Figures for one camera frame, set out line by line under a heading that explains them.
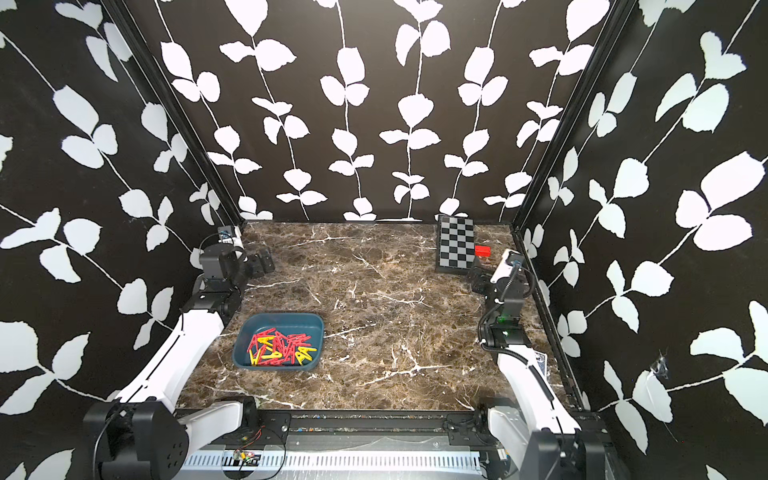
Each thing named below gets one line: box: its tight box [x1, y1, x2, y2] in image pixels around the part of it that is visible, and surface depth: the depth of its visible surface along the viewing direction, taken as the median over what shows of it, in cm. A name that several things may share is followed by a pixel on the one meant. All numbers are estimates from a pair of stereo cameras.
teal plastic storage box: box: [232, 312, 325, 371], surface depth 89 cm
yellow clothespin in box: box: [249, 347, 283, 366], surface depth 86 cm
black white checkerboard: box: [436, 215, 475, 273], surface depth 113 cm
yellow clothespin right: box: [295, 346, 318, 365], surface depth 88 cm
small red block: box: [474, 245, 492, 257], surface depth 117 cm
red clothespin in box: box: [246, 328, 279, 353], surface depth 90 cm
